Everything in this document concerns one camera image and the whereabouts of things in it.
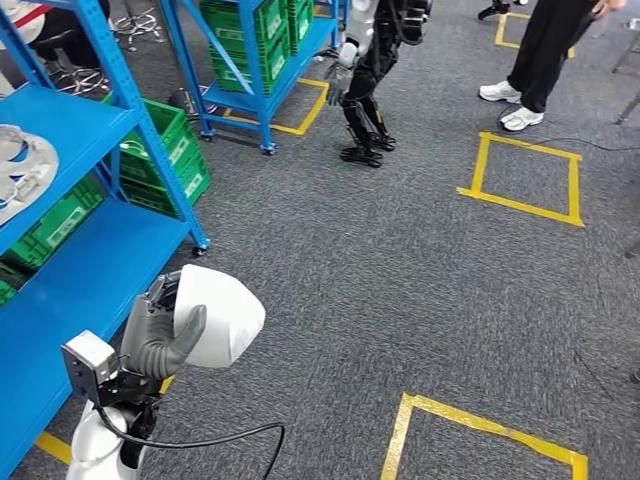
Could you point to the white plastic car part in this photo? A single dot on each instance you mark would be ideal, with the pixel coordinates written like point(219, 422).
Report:
point(225, 318)

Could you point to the blue metal shelf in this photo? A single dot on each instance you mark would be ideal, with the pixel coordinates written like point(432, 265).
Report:
point(255, 73)
point(75, 285)

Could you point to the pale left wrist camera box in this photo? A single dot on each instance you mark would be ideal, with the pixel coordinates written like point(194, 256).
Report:
point(90, 358)

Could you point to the black stanchion with round base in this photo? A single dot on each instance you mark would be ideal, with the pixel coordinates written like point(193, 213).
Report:
point(180, 102)

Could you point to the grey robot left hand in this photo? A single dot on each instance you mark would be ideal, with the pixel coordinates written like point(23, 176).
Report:
point(145, 338)

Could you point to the red barrier belt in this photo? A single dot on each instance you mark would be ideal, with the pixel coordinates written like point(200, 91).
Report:
point(35, 14)

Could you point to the black and white humanoid robot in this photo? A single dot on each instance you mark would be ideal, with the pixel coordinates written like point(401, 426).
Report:
point(370, 66)

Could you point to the black stool with chrome base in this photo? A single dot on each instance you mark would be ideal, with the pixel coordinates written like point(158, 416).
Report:
point(80, 79)
point(137, 26)

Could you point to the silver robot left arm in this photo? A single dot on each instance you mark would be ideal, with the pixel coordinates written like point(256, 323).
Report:
point(95, 444)

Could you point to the person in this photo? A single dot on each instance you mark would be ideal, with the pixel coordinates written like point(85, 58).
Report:
point(70, 33)
point(545, 46)

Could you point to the grey wheel hubcap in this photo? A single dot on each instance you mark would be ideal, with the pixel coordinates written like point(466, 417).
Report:
point(35, 166)

